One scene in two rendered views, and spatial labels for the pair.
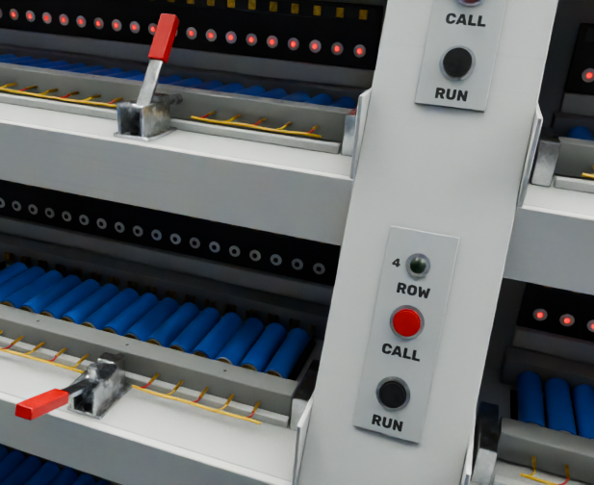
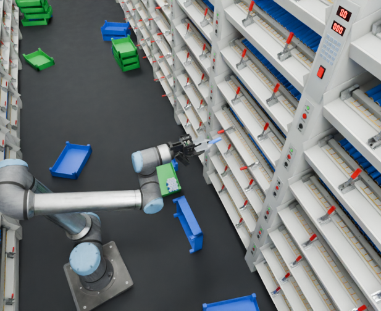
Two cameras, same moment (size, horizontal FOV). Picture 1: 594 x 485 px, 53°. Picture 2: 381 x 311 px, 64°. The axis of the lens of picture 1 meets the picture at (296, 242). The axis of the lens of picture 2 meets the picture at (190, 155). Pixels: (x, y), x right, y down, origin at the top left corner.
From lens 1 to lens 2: 1.15 m
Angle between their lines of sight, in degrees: 65
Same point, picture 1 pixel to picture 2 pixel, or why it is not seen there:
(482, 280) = (284, 189)
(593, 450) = (304, 216)
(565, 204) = (297, 188)
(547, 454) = (299, 212)
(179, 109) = (272, 131)
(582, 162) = (312, 182)
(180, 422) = (261, 176)
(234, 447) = (264, 184)
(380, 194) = (278, 171)
